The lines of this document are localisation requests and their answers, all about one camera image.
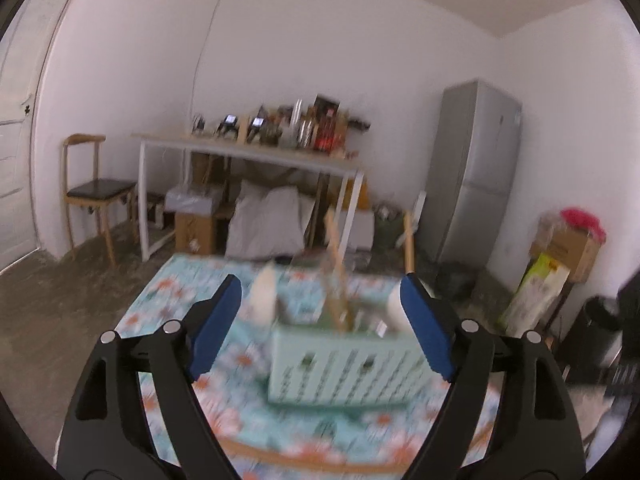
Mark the white pillow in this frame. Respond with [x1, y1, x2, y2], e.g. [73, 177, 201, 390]
[225, 182, 316, 261]

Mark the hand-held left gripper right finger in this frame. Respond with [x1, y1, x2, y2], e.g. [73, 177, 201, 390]
[400, 273, 586, 480]

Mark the floral turquoise tablecloth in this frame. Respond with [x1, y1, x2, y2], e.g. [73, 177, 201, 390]
[117, 252, 501, 466]

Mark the green yellow carton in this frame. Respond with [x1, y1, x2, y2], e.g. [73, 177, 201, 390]
[500, 252, 571, 336]

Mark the grey refrigerator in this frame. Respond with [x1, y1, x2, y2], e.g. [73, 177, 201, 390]
[422, 78, 524, 272]

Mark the brown cardboard box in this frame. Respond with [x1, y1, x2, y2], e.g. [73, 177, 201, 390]
[174, 212, 216, 256]

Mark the black trash bin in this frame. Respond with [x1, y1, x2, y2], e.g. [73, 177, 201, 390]
[565, 295, 626, 386]

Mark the white plastic spoon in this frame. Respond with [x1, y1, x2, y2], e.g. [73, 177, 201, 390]
[387, 280, 416, 334]

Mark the wooden chair dark seat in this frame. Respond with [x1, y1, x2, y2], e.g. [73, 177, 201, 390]
[62, 133, 139, 267]

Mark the wooden chopstick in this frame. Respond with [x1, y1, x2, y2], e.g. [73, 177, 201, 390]
[402, 211, 416, 277]
[324, 209, 352, 332]

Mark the green plastic utensil basket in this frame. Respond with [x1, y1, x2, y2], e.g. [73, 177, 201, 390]
[267, 304, 436, 409]

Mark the red fluffy thing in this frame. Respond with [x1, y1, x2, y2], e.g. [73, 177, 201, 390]
[560, 207, 606, 241]

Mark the open cardboard box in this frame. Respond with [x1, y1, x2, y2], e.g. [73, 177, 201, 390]
[530, 214, 601, 284]

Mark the white plastic ladle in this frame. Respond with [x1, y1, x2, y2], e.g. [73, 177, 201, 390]
[249, 264, 279, 324]

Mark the clear plastic storage bin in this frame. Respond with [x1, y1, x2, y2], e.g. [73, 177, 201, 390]
[165, 185, 226, 216]

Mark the white desk wooden top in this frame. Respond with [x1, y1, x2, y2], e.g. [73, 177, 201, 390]
[131, 132, 366, 262]

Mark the clutter of desk things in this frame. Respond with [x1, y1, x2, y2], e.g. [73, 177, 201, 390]
[190, 94, 372, 154]

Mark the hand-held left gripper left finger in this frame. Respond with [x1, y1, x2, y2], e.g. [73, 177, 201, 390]
[57, 274, 244, 480]

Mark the white door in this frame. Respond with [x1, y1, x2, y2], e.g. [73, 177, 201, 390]
[0, 0, 96, 273]

